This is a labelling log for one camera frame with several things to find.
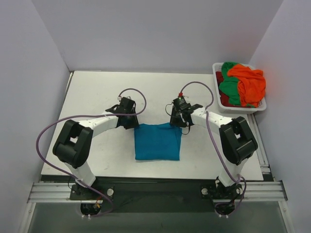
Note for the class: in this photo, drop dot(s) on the white plastic laundry basket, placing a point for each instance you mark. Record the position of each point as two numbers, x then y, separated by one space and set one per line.
235 109

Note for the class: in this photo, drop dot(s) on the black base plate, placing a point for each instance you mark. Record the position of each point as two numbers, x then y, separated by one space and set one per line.
151 195

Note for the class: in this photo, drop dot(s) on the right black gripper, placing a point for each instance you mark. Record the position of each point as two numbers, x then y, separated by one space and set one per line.
177 120

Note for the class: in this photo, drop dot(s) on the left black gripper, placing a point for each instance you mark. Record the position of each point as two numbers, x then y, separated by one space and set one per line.
129 120

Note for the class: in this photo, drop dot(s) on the aluminium frame rail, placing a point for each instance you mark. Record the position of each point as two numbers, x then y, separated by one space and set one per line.
49 193

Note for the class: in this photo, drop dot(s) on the red t shirt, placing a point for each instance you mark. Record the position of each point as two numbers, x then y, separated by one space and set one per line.
223 97

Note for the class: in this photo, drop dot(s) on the orange t shirt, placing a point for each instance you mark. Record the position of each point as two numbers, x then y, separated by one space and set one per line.
251 84

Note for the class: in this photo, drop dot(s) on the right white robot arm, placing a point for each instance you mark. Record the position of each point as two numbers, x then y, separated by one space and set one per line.
232 138

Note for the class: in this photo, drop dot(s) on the blue t shirt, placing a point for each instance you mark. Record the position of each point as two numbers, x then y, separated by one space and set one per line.
157 142

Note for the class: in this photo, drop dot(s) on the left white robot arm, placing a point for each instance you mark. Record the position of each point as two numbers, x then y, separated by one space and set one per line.
73 144

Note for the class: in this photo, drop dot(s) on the green t shirt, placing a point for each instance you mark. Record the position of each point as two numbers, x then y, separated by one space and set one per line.
230 85

